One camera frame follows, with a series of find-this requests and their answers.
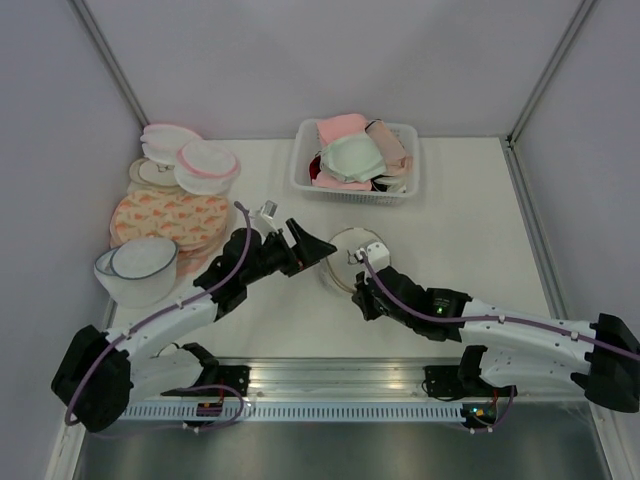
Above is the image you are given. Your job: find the aluminium frame post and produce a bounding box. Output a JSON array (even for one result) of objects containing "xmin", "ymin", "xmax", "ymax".
[
  {"xmin": 505, "ymin": 0, "xmax": 600, "ymax": 149},
  {"xmin": 67, "ymin": 0, "xmax": 149, "ymax": 129}
]

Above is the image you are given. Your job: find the carrot print laundry bag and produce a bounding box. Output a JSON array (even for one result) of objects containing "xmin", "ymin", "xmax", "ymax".
[{"xmin": 109, "ymin": 190, "xmax": 230, "ymax": 251}]

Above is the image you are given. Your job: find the right aluminium frame post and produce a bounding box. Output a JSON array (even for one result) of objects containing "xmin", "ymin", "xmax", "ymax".
[{"xmin": 505, "ymin": 0, "xmax": 600, "ymax": 149}]

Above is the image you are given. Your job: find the white slotted cable duct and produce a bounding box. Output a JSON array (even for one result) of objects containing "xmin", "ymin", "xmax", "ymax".
[{"xmin": 137, "ymin": 402, "xmax": 464, "ymax": 423}]

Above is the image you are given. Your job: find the white plastic basket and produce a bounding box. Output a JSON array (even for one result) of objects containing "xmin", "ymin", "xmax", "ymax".
[{"xmin": 289, "ymin": 114, "xmax": 421, "ymax": 206}]

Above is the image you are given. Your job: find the purple cable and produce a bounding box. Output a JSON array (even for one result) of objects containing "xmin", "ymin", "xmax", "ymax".
[
  {"xmin": 64, "ymin": 200, "xmax": 254, "ymax": 427},
  {"xmin": 362, "ymin": 254, "xmax": 640, "ymax": 361}
]

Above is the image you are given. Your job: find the beige trimmed mesh laundry bag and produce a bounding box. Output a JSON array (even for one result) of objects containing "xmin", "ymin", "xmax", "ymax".
[{"xmin": 318, "ymin": 227, "xmax": 385, "ymax": 296}]

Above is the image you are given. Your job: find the aluminium mounting rail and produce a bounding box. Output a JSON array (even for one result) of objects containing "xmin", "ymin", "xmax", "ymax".
[{"xmin": 69, "ymin": 356, "xmax": 614, "ymax": 402}]

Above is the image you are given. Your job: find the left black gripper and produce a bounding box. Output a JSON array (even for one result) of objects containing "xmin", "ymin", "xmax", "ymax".
[{"xmin": 243, "ymin": 218, "xmax": 336, "ymax": 286}]

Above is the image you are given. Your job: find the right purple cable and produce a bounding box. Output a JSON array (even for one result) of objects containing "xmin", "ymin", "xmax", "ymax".
[{"xmin": 362, "ymin": 254, "xmax": 640, "ymax": 361}]

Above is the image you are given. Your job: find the beige flat laundry bag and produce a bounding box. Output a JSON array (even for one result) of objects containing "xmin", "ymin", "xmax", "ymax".
[{"xmin": 129, "ymin": 158, "xmax": 178, "ymax": 188}]

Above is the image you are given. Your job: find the pink trimmed bag at back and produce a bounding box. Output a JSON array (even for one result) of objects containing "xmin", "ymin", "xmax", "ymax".
[{"xmin": 140, "ymin": 123, "xmax": 202, "ymax": 165}]

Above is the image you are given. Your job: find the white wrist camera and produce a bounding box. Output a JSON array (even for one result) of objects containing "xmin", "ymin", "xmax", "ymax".
[
  {"xmin": 252, "ymin": 200, "xmax": 278, "ymax": 229},
  {"xmin": 354, "ymin": 240, "xmax": 391, "ymax": 272}
]

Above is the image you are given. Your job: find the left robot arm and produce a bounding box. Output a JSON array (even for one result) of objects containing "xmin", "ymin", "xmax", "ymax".
[{"xmin": 51, "ymin": 219, "xmax": 337, "ymax": 433}]

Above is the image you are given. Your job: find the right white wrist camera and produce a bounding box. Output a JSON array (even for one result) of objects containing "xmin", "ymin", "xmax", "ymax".
[{"xmin": 354, "ymin": 240, "xmax": 391, "ymax": 272}]

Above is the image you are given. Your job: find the pink trimmed mesh laundry bag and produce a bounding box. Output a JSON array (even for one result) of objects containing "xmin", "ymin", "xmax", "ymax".
[{"xmin": 174, "ymin": 140, "xmax": 241, "ymax": 195}]

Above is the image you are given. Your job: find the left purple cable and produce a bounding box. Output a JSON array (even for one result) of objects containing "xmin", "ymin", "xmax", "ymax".
[{"xmin": 64, "ymin": 200, "xmax": 254, "ymax": 427}]

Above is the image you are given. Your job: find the left aluminium frame post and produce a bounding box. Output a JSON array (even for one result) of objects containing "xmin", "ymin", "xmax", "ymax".
[{"xmin": 67, "ymin": 0, "xmax": 149, "ymax": 129}]

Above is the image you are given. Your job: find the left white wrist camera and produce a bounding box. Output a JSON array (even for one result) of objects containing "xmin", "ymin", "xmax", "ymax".
[{"xmin": 252, "ymin": 200, "xmax": 278, "ymax": 229}]

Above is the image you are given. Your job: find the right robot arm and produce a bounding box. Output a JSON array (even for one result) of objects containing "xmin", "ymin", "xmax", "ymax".
[{"xmin": 352, "ymin": 267, "xmax": 639, "ymax": 413}]

